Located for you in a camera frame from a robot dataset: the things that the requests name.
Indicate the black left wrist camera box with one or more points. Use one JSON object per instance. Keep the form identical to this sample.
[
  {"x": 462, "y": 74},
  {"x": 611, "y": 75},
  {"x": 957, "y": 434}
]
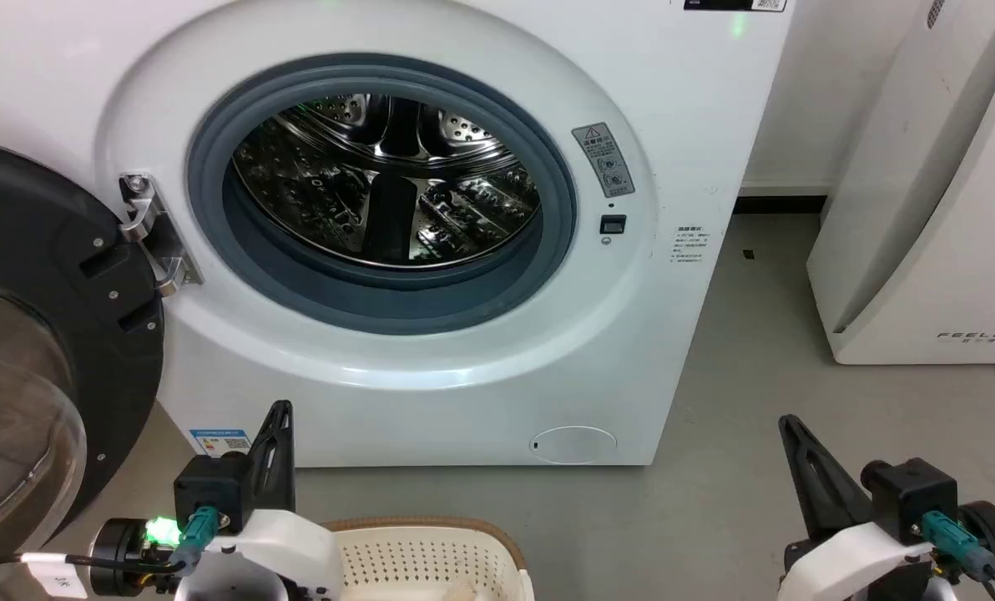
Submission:
[{"x": 209, "y": 488}]

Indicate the white air purifier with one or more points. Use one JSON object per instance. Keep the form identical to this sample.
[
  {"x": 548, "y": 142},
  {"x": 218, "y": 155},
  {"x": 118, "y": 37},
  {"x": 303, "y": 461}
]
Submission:
[{"x": 940, "y": 225}]

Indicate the black door latch socket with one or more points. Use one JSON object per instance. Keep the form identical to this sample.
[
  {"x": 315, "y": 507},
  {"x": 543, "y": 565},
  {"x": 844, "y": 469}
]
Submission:
[{"x": 613, "y": 224}]

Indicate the stainless steel washing machine drum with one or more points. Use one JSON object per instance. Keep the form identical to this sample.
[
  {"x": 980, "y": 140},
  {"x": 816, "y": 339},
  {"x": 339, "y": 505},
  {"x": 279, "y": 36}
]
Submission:
[{"x": 314, "y": 179}]

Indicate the black washing machine door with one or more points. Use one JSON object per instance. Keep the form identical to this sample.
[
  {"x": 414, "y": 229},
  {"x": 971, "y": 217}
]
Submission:
[{"x": 38, "y": 275}]

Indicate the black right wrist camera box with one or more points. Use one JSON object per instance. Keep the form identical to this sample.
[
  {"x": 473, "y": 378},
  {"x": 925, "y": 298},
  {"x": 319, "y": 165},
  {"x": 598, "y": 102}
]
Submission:
[{"x": 915, "y": 492}]

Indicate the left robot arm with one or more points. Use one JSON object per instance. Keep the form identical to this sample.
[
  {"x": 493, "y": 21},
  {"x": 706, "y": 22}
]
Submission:
[{"x": 118, "y": 555}]

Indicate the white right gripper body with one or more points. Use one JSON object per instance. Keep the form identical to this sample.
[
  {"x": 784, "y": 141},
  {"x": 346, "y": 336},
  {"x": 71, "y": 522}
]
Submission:
[{"x": 856, "y": 563}]

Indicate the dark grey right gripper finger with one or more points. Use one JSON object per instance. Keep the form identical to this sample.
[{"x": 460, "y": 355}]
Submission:
[{"x": 819, "y": 480}]

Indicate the black sticker with QR code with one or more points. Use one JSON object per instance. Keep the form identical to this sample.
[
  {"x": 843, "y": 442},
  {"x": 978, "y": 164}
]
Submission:
[{"x": 735, "y": 4}]

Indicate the blue energy label sticker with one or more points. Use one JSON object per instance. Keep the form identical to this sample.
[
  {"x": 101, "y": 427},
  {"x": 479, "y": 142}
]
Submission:
[{"x": 218, "y": 440}]

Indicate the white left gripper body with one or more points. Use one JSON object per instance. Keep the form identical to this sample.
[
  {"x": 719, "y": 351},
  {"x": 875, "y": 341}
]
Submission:
[{"x": 285, "y": 547}]

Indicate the round drain filter cover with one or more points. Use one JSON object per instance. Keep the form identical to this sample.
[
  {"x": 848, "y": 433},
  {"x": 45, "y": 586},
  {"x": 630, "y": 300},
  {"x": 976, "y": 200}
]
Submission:
[{"x": 573, "y": 444}]

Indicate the small printed text sticker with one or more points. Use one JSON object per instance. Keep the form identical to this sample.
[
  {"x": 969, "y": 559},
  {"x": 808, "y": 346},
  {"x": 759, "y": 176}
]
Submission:
[{"x": 690, "y": 244}]

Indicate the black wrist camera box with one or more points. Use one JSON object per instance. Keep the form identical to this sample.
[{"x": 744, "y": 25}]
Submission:
[
  {"x": 209, "y": 488},
  {"x": 915, "y": 492}
]

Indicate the grey warning label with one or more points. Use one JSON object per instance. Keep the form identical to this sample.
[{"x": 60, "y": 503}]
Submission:
[{"x": 603, "y": 159}]

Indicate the silver metal door hinge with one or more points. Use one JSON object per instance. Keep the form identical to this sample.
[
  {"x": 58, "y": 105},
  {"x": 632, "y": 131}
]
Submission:
[{"x": 154, "y": 225}]

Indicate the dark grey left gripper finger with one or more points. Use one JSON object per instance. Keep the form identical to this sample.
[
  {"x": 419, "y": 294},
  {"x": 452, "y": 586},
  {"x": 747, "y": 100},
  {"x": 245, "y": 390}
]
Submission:
[{"x": 282, "y": 455}]

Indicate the grey rubber door gasket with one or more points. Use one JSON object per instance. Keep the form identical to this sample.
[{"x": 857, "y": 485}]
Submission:
[{"x": 560, "y": 209}]

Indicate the cream perforated laundry basket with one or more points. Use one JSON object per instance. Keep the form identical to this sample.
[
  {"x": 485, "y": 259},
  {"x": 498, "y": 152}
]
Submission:
[{"x": 422, "y": 555}]

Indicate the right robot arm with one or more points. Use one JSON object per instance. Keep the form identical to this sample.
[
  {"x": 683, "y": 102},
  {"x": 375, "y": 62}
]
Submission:
[{"x": 994, "y": 534}]

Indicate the white front-load washing machine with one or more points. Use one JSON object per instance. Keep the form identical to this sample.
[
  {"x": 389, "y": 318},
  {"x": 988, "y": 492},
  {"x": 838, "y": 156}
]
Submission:
[{"x": 698, "y": 125}]

